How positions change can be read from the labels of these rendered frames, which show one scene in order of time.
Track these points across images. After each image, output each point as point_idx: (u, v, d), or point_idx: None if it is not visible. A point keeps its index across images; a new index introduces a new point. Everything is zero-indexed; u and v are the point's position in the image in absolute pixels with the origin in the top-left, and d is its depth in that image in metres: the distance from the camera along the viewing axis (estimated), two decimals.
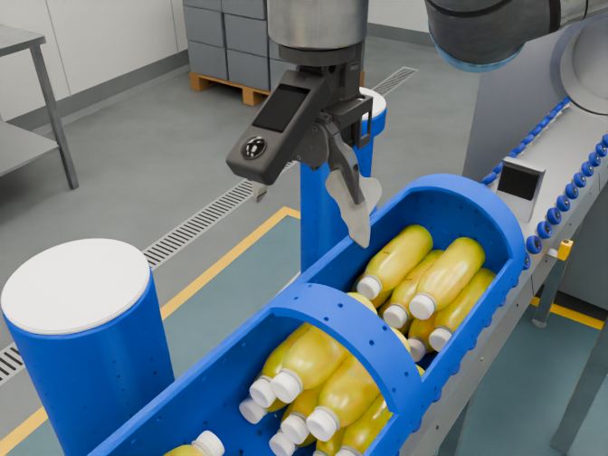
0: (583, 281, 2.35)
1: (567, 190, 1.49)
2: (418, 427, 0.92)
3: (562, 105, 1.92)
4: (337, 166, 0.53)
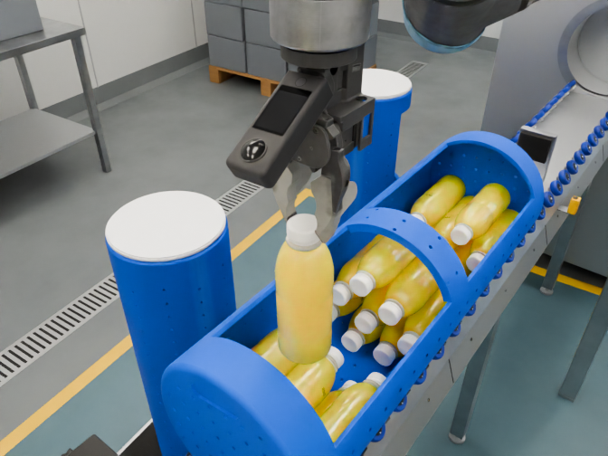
0: (587, 251, 2.56)
1: (575, 156, 1.69)
2: (458, 332, 1.12)
3: (569, 87, 2.13)
4: (330, 175, 0.54)
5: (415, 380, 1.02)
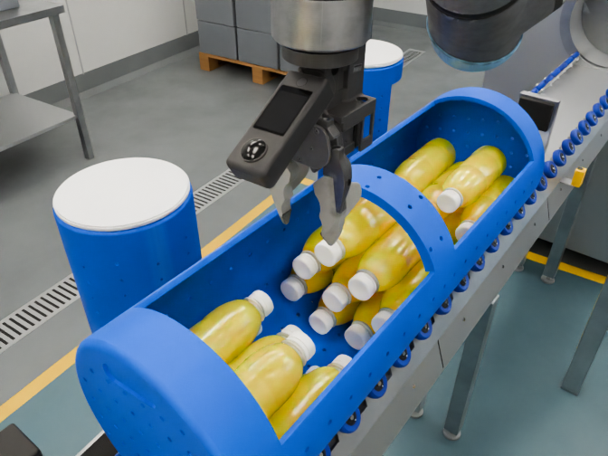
0: (591, 238, 2.42)
1: (580, 126, 1.55)
2: (450, 307, 0.99)
3: (572, 58, 1.98)
4: (332, 175, 0.54)
5: (401, 365, 0.88)
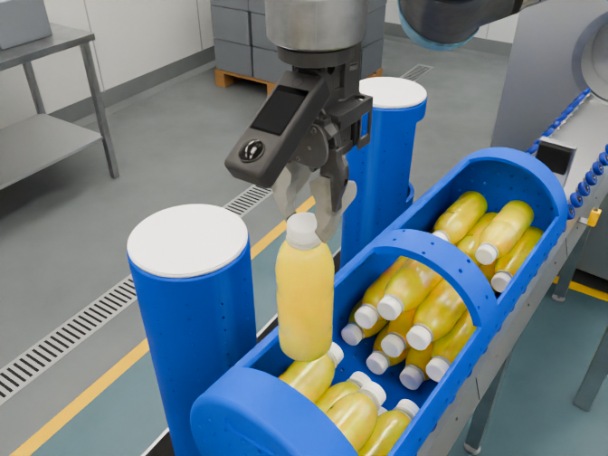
0: (599, 260, 2.55)
1: (594, 166, 1.69)
2: (486, 347, 1.12)
3: (584, 95, 2.12)
4: (329, 175, 0.54)
5: None
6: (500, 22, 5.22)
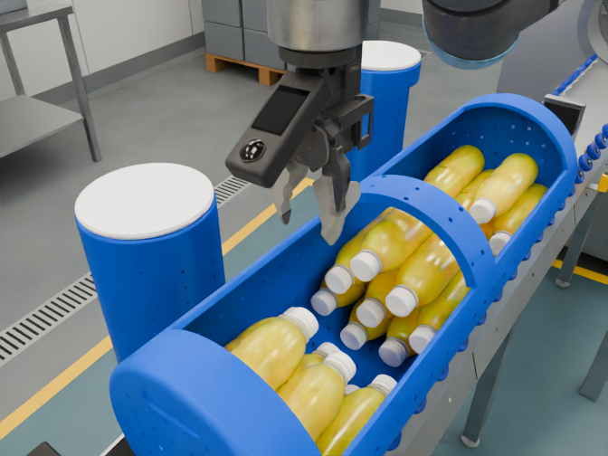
0: (606, 242, 2.40)
1: (604, 129, 1.53)
2: (485, 314, 0.97)
3: (591, 61, 1.96)
4: (331, 175, 0.54)
5: (442, 379, 0.86)
6: None
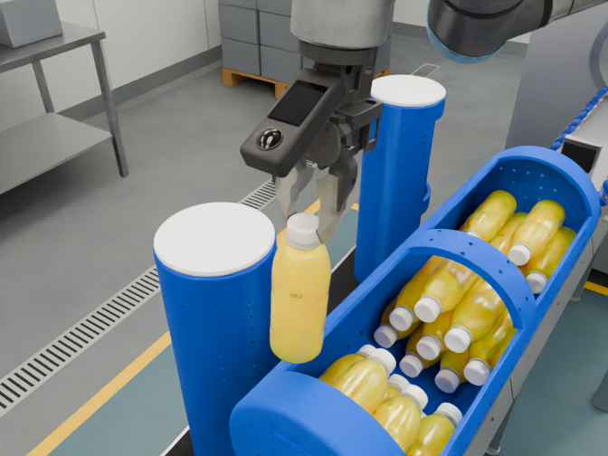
0: None
1: None
2: None
3: (603, 93, 2.10)
4: (338, 174, 0.55)
5: None
6: None
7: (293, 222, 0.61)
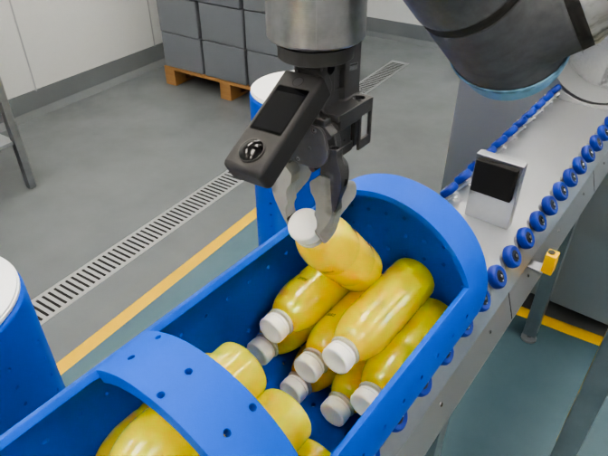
0: (577, 292, 2.11)
1: (555, 189, 1.25)
2: None
3: (552, 93, 1.68)
4: (329, 175, 0.54)
5: None
6: None
7: (292, 227, 0.61)
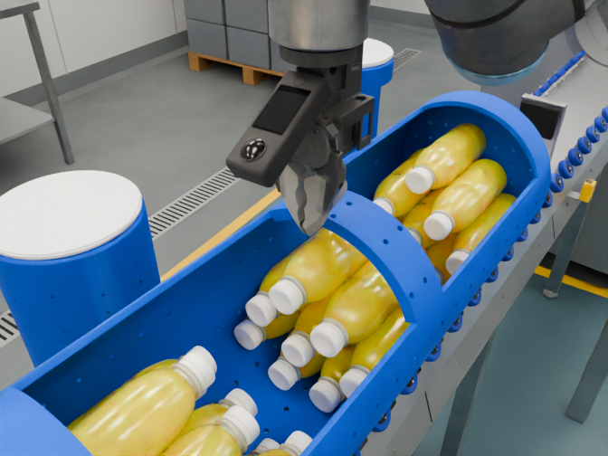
0: (596, 250, 2.26)
1: (588, 132, 1.40)
2: (439, 352, 0.83)
3: (577, 58, 1.83)
4: (326, 176, 0.54)
5: (378, 430, 0.72)
6: None
7: (410, 185, 0.86)
